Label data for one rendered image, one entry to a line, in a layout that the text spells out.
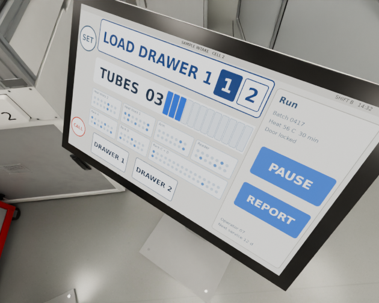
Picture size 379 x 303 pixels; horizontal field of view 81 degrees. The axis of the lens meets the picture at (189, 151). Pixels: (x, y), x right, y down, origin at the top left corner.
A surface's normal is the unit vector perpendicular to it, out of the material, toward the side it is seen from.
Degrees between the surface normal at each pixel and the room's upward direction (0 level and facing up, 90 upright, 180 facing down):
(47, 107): 90
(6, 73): 90
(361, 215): 0
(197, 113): 50
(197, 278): 3
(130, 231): 0
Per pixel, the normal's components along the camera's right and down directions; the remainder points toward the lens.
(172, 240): -0.07, -0.46
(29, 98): 0.09, 0.86
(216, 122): -0.44, 0.26
